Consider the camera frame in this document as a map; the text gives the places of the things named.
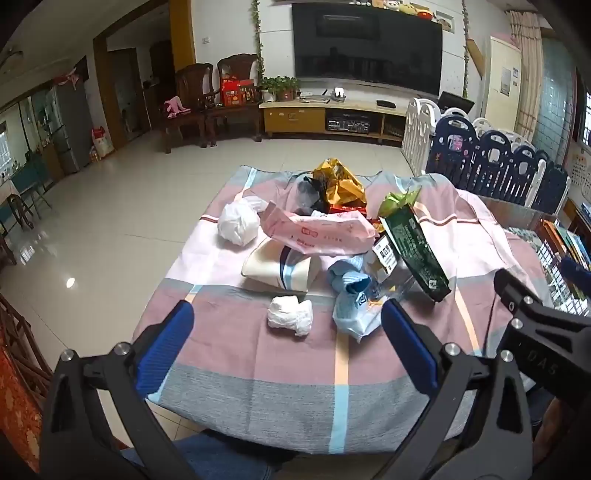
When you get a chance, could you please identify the pink tissue packet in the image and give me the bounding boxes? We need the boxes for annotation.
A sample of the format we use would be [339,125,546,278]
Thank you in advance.
[260,203,377,257]

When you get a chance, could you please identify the black monitor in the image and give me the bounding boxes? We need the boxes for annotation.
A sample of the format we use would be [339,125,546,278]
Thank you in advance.
[438,91,475,114]

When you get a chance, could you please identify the black audio amplifier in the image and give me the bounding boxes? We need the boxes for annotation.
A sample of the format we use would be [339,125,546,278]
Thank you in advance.
[326,117,370,134]

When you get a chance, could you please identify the white tissue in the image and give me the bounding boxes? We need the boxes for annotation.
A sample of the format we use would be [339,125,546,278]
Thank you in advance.
[268,295,314,337]

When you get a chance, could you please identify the green potted plant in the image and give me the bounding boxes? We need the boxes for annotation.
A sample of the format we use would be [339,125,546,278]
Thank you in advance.
[259,76,301,103]

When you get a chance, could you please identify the light green wrapper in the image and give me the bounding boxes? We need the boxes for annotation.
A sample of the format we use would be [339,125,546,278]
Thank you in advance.
[379,188,423,217]

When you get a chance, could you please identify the large black television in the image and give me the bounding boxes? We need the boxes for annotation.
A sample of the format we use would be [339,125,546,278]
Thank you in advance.
[292,2,443,97]

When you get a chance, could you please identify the white plastic bag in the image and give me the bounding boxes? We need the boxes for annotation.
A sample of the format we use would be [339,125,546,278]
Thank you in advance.
[218,196,269,247]

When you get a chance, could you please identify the row of plush toys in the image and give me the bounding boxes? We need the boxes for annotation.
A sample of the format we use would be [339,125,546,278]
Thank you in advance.
[360,0,437,21]

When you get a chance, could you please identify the beige curtain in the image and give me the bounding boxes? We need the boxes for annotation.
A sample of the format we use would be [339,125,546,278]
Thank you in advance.
[508,9,546,144]

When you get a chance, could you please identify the light blue plastic bag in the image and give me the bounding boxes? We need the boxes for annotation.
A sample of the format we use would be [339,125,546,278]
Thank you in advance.
[332,281,386,343]

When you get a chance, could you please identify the black plastic bag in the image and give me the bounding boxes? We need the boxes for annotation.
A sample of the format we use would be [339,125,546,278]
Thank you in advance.
[295,175,331,215]

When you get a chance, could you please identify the wall posters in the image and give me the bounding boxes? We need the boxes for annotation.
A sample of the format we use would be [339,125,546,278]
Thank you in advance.
[570,148,591,195]

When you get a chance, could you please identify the white standing air conditioner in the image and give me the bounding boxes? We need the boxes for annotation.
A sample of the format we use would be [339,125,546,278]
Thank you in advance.
[482,36,522,134]

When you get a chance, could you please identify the white red sack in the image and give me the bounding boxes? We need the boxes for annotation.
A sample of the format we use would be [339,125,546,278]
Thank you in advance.
[91,127,115,158]

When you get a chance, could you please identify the red gift box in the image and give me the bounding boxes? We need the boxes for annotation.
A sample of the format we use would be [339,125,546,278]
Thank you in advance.
[221,76,256,108]

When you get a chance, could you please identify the plaid pink grey tablecloth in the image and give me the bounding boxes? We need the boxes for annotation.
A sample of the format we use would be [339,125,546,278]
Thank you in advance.
[134,166,555,455]

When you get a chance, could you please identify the pink plush toy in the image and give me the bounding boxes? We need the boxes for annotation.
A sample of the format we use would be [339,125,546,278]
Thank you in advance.
[161,96,190,120]

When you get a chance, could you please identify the grey refrigerator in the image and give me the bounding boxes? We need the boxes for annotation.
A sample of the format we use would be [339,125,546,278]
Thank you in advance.
[46,83,95,174]

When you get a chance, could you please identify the dark wooden armchair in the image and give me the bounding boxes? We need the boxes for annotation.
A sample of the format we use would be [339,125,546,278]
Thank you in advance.
[203,54,263,147]
[163,63,215,153]

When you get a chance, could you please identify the gold foil bag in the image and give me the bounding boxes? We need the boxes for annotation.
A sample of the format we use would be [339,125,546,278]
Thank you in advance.
[312,158,368,213]

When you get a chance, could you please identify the cream packet with navy stripe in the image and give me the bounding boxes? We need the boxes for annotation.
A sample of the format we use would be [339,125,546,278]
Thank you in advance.
[242,240,321,294]

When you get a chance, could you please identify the stack of books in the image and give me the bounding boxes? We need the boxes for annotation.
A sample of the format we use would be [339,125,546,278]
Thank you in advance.
[538,219,591,301]

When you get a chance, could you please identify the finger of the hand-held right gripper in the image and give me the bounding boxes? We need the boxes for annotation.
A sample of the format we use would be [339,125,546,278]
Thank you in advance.
[494,268,552,319]
[560,255,591,301]

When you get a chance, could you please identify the white navy baby playpen fence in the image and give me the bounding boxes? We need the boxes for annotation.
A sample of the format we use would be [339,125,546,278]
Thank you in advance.
[401,97,571,213]

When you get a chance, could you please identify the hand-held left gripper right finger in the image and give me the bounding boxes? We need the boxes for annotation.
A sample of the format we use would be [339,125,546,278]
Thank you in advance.
[381,299,534,480]

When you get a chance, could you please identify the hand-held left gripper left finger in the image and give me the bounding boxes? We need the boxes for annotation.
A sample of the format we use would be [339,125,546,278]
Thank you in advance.
[41,300,199,480]

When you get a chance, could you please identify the wooden sofa with red cushion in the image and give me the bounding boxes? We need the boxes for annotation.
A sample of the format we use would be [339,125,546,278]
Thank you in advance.
[0,291,54,472]

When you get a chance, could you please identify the wooden television cabinet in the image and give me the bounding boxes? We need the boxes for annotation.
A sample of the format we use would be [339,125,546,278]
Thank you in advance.
[259,97,409,144]

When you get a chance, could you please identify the dark green packet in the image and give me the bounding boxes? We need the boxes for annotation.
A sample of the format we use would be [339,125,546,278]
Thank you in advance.
[381,205,451,303]

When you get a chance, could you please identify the wooden coffee table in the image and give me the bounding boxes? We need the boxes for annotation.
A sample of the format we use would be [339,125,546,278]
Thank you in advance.
[478,194,591,319]

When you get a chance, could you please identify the clear plastic bottle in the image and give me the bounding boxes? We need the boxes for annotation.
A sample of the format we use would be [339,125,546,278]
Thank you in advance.
[369,234,416,301]

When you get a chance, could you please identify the person's blue jeans leg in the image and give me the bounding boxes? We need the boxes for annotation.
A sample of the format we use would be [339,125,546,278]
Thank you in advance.
[120,429,296,480]

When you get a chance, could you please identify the green vine garland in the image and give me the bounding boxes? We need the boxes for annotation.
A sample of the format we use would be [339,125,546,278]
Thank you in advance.
[250,0,266,88]
[461,0,471,100]

